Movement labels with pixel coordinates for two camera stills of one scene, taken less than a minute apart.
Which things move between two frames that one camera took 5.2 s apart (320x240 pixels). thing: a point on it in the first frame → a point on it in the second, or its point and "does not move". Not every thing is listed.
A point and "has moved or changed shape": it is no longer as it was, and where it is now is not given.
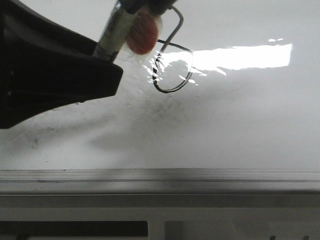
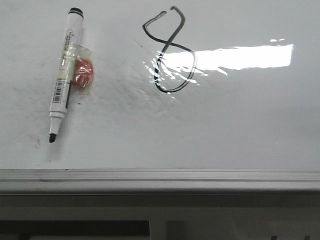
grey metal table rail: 159,215 does not move
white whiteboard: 227,99 does not move
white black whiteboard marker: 114,34 has moved or changed shape
